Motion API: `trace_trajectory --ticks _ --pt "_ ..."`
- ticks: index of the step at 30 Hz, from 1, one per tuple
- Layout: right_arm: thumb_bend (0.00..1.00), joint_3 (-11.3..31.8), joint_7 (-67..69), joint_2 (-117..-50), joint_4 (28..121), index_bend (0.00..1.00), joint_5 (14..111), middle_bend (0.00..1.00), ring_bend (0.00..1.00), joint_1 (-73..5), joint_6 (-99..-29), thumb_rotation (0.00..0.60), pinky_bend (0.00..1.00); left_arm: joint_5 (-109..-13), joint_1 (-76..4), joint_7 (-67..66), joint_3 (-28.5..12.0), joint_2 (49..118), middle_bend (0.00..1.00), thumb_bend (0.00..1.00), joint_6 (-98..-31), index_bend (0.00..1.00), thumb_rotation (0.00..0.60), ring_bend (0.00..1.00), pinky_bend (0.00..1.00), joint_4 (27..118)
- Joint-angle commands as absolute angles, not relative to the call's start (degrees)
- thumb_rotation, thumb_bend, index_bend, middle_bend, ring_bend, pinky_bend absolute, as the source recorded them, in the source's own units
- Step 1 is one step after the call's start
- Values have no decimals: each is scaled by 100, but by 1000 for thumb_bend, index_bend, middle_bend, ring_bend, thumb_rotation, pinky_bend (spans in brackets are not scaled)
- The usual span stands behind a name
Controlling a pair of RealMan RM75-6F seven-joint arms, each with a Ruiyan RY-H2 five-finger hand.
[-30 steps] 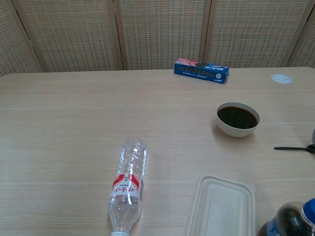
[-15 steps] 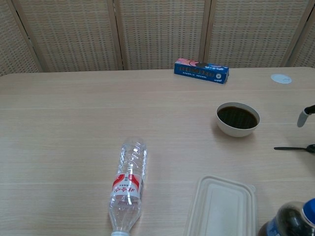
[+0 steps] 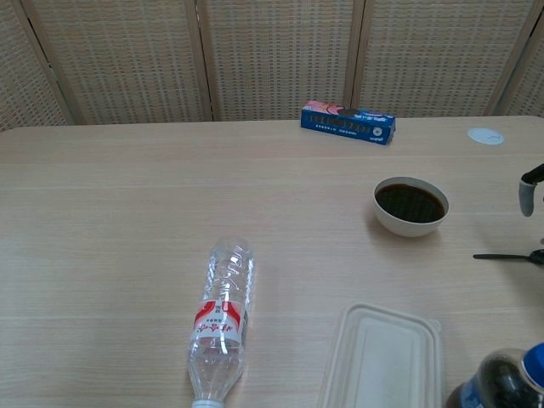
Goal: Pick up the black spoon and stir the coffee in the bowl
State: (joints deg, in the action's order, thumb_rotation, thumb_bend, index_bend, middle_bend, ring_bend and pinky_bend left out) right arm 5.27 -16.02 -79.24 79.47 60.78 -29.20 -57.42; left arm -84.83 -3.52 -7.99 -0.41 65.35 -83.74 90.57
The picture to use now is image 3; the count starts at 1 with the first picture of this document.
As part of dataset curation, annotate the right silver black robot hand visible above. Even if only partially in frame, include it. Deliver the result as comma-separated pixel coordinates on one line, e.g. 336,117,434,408
518,163,544,267

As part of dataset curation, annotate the black plastic spoon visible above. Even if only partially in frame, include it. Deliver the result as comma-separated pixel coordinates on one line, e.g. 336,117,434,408
473,252,532,261

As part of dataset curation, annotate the white bowl of dark liquid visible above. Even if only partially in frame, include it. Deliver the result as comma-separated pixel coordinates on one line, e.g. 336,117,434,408
373,176,451,238

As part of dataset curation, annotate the blue cardboard box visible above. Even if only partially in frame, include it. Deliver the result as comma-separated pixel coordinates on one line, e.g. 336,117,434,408
300,99,396,146

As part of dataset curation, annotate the white takeaway food container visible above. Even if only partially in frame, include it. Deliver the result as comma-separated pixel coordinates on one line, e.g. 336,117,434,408
316,301,443,408

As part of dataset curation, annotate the white round table cap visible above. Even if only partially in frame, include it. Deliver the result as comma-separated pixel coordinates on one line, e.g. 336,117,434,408
467,127,506,146

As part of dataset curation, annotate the woven bamboo screen panel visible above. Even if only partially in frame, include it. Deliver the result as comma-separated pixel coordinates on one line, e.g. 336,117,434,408
0,0,76,133
195,0,366,122
350,0,536,119
495,12,544,118
19,0,213,127

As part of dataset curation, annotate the dark drink bottle blue cap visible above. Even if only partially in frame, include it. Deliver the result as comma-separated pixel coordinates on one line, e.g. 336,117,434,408
444,341,544,408

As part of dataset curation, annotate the clear plastic water bottle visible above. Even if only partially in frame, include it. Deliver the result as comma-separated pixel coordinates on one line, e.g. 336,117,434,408
186,236,256,408

